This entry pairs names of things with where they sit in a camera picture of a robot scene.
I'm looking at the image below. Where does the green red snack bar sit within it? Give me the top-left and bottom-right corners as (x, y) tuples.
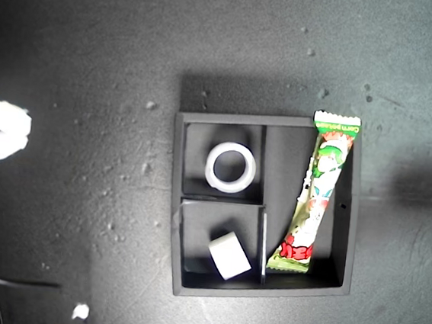
(265, 106), (363, 279)

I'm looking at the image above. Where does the small white tape roll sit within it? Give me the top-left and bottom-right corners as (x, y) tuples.
(204, 228), (255, 283)

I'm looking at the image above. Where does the large white tape roll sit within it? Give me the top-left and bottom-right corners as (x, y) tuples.
(202, 140), (260, 196)

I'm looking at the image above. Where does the black tray with wells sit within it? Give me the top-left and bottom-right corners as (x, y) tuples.
(159, 103), (368, 313)

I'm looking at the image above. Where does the white tag on cable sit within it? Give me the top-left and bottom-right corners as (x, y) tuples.
(71, 302), (91, 322)

